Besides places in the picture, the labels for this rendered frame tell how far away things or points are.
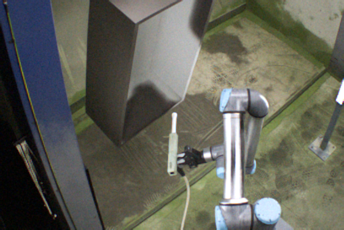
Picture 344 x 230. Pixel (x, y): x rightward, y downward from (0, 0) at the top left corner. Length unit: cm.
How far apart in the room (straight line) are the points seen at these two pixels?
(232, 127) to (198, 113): 149
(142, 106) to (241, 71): 123
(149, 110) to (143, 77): 28
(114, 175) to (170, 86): 76
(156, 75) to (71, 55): 75
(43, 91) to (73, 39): 222
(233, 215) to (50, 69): 125
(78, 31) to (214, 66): 125
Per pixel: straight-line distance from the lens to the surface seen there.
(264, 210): 236
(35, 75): 149
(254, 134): 256
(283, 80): 419
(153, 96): 332
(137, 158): 354
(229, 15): 467
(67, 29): 373
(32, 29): 138
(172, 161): 289
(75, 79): 377
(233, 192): 234
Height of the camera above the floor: 295
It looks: 50 degrees down
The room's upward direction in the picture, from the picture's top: 1 degrees clockwise
